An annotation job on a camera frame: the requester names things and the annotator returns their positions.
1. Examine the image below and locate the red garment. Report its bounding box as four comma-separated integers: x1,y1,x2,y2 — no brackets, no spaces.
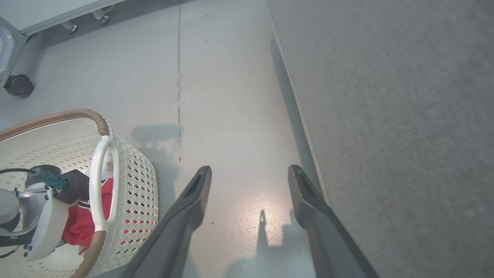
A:
63,153,157,255

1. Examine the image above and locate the white perforated laundry basket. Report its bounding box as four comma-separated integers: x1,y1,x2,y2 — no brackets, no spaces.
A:
0,108,159,278

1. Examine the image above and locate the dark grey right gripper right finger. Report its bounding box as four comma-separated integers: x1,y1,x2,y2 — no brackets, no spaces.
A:
288,164,379,278

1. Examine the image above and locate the teal cable connector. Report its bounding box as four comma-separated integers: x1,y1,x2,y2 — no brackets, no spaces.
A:
41,171,67,191

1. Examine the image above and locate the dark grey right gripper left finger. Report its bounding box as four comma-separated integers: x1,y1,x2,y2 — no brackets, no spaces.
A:
120,166,213,278

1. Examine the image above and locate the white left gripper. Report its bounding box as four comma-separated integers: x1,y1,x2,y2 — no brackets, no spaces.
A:
25,195,71,263

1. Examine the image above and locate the grey table leg foot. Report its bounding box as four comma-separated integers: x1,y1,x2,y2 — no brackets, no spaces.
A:
0,15,28,89

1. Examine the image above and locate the dark left wrist camera box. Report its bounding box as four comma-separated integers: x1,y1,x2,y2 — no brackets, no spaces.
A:
54,169,90,205

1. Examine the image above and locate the black caster wheel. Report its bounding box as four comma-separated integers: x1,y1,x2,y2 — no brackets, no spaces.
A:
3,74,35,97

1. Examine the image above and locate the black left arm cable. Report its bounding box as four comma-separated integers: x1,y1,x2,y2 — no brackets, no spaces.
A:
0,168,39,176

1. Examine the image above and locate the grey wheeled cart base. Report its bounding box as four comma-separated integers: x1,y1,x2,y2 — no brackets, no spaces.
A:
0,0,128,36

